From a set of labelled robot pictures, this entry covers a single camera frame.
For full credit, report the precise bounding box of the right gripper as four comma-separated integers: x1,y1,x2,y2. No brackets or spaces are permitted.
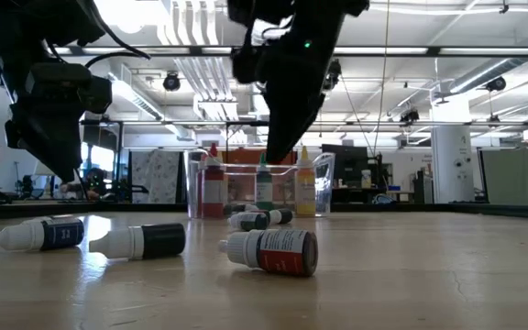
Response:
226,0,370,165

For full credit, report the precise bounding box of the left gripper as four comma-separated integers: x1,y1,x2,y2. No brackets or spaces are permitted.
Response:
5,103,84,184

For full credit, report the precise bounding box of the large green food coloring bottle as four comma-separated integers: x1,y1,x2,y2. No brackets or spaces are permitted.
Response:
255,152,274,212

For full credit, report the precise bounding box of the patterned grey partition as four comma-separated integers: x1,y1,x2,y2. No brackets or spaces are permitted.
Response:
128,149,182,204

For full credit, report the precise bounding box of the small black dropper bottle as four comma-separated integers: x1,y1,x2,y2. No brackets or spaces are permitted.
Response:
88,222,187,261

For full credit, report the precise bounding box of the black overhead light bar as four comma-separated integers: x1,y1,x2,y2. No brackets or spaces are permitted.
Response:
52,44,528,59

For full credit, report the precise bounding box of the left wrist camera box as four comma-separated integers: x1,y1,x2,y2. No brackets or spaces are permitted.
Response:
25,61,114,116

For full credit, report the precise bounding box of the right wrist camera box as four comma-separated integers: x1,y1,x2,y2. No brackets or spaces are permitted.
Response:
230,45,265,84

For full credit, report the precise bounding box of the white round column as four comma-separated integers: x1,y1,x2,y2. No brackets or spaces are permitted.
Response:
430,124,476,204

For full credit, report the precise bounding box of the clear plastic bin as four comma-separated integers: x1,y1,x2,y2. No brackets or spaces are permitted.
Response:
185,148,336,219

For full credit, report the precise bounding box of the black hanging camera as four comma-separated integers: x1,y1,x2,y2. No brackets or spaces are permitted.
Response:
484,75,508,94
161,71,182,93
324,58,343,92
399,107,421,125

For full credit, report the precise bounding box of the small blue dropper bottle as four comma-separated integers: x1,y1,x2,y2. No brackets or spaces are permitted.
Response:
0,214,85,252

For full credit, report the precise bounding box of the black metal rig frame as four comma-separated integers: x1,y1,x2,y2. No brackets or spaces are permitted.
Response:
0,200,528,222

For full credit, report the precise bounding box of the black computer monitor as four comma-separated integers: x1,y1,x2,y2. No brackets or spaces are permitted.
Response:
321,143,369,183

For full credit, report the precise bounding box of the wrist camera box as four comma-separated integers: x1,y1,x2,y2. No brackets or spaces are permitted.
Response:
25,61,114,116
230,45,265,84

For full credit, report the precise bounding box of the small dark green dropper bottle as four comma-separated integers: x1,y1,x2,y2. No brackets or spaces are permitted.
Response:
226,211,270,232

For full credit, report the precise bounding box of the green partition wall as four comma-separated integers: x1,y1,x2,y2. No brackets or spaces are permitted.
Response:
478,148,528,207

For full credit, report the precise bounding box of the small red dropper bottle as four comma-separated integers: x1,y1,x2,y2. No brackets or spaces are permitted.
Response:
218,228,319,278

